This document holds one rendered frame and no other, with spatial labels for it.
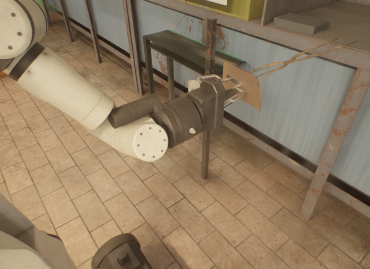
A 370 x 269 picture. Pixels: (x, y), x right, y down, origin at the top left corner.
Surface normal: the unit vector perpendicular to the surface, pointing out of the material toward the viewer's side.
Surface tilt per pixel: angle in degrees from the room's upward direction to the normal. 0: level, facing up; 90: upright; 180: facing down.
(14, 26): 78
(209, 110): 90
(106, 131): 62
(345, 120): 90
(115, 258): 0
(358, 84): 90
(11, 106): 0
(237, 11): 90
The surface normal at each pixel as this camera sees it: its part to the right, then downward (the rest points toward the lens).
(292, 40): -0.79, 0.38
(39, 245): -0.11, -0.74
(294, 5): 0.62, 0.47
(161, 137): 0.54, 0.05
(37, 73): 0.38, 0.28
